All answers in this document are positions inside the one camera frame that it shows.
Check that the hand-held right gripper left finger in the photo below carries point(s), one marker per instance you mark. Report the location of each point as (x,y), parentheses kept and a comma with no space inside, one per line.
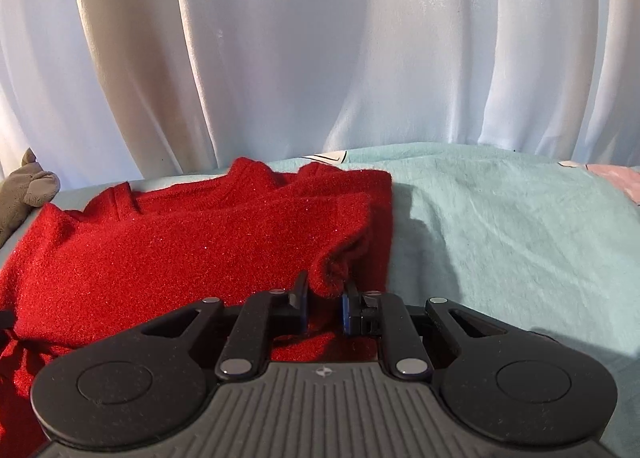
(303,308)

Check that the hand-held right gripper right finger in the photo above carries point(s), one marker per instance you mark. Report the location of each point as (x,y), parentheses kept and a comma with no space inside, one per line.
(345,314)

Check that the red knit sweater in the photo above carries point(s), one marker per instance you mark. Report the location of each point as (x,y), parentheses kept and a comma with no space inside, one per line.
(150,248)

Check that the light blue printed bed sheet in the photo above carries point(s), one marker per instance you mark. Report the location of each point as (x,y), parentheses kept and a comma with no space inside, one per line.
(500,238)

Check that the white curtain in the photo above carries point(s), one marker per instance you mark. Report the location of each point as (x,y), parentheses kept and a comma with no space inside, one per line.
(300,38)

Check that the grey plush toy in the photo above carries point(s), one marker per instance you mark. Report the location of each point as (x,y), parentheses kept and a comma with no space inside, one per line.
(20,198)

